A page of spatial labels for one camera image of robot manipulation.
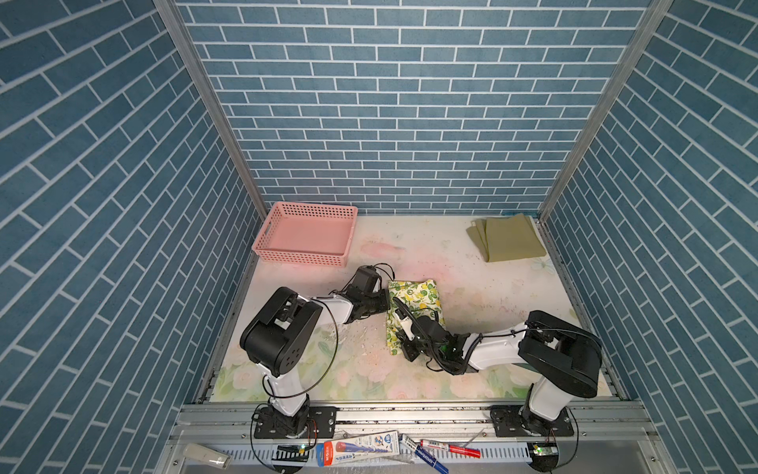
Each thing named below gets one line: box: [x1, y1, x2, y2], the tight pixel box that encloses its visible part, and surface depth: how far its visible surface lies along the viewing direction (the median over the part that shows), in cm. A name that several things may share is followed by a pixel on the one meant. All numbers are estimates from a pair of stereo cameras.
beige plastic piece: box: [182, 442, 231, 470], surface depth 68 cm
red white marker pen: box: [419, 439, 482, 459], surface depth 71 cm
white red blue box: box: [315, 430, 401, 468], surface depth 71 cm
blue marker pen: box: [399, 433, 450, 474], surface depth 70 cm
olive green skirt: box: [465, 213, 547, 263], surface depth 114 cm
